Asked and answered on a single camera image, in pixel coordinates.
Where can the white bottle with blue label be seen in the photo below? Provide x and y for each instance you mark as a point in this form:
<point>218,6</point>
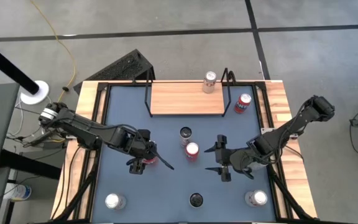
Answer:
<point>19,192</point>

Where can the blue-grey table mat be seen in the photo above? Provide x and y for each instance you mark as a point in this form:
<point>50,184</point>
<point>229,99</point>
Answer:
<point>166,183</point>

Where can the black rig strut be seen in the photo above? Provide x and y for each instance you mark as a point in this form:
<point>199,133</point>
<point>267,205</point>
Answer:
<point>287,197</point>
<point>76,197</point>

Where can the black can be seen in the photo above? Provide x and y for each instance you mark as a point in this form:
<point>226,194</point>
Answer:
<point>196,200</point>

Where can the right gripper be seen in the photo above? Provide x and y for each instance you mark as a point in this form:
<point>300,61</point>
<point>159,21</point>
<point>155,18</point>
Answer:
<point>232,158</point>

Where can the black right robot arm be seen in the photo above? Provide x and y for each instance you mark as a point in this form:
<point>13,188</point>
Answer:
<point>291,124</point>

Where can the black desk beam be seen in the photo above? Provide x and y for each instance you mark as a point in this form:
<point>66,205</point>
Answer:
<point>30,165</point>

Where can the black perforated metal box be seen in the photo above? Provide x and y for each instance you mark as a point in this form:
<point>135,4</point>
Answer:
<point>120,67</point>

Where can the red Fanta can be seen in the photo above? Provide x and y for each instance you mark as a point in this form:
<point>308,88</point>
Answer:
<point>150,161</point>
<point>192,149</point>
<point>241,105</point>

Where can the silver Diet Coke can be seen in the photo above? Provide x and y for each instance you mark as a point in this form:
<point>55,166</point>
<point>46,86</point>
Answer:
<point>113,200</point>
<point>209,84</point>
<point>258,197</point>

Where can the black pole with white base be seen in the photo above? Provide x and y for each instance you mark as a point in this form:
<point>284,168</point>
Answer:
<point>8,67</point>

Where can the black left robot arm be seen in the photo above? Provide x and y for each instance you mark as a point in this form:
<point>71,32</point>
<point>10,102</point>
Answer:
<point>85,130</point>

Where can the wooden shelf with black frame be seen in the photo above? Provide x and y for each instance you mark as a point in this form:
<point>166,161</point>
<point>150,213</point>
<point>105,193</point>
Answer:
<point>182,99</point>

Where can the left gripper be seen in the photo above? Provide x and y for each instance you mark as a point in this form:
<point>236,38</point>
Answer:
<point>140,146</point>

